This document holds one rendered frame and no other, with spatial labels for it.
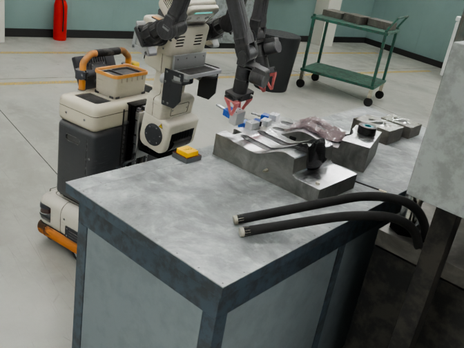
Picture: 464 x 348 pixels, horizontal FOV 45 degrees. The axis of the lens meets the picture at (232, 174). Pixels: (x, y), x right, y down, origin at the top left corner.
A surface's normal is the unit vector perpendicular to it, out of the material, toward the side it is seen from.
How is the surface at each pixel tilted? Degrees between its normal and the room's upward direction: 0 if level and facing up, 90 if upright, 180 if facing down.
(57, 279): 0
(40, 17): 90
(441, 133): 90
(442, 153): 90
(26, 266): 0
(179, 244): 0
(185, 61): 90
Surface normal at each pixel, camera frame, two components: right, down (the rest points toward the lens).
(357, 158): -0.41, 0.31
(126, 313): -0.66, 0.21
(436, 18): -0.80, 0.13
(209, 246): 0.15, -0.90
